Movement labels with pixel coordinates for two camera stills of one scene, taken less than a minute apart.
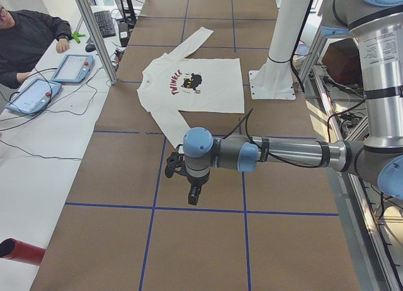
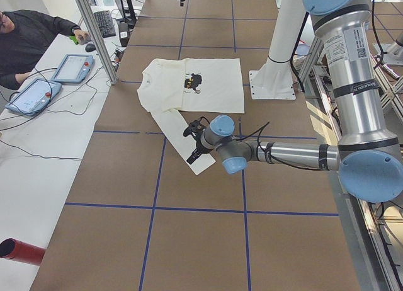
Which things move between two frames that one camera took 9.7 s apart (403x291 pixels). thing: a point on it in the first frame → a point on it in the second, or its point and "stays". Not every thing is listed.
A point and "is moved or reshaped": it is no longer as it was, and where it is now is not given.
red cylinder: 22,251 stays
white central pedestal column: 274,80 stays
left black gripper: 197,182 → 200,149
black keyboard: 105,23 stays
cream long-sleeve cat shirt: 173,82 is moved or reshaped
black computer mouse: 89,48 stays
